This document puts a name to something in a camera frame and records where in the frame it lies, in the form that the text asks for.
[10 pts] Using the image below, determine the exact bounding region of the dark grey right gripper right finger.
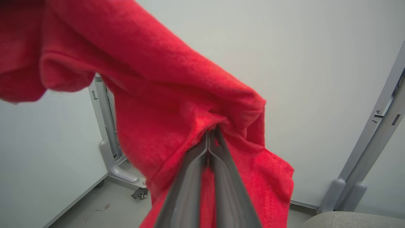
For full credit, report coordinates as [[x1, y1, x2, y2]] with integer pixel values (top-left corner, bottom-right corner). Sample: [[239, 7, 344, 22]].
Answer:
[[211, 126, 264, 228]]

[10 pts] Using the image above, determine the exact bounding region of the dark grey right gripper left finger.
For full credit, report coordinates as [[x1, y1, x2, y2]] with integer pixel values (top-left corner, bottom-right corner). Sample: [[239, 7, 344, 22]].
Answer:
[[154, 130, 210, 228]]

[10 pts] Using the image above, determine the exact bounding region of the red garment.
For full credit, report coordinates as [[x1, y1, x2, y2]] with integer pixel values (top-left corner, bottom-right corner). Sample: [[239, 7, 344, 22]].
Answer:
[[0, 0, 295, 228]]

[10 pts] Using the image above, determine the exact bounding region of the grey fabric sofa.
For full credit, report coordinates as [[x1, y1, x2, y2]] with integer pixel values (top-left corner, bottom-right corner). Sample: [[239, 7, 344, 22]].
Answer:
[[300, 211, 405, 228]]

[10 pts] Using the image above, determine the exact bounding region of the black caster wheel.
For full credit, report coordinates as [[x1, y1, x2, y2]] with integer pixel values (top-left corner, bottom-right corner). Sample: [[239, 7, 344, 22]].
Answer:
[[131, 187, 149, 200]]

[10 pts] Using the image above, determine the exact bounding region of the grey partition bottom rail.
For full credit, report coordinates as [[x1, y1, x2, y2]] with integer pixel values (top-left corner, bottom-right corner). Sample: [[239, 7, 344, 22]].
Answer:
[[289, 199, 320, 210]]

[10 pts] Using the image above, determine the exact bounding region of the grey partition post with foot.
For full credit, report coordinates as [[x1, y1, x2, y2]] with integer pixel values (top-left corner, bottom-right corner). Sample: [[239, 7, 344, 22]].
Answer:
[[88, 73, 148, 190]]

